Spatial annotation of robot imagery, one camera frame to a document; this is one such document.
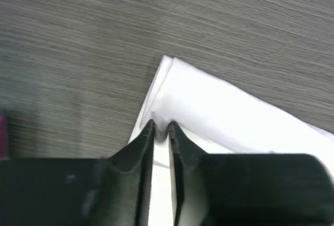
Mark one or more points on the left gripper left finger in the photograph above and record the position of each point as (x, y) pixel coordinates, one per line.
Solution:
(64, 191)

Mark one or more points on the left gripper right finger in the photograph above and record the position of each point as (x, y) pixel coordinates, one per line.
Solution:
(247, 189)

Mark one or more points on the white printed t-shirt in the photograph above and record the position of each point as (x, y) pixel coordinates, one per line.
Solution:
(222, 118)

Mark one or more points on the pink t-shirt in basket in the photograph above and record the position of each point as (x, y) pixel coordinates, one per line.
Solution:
(3, 137)

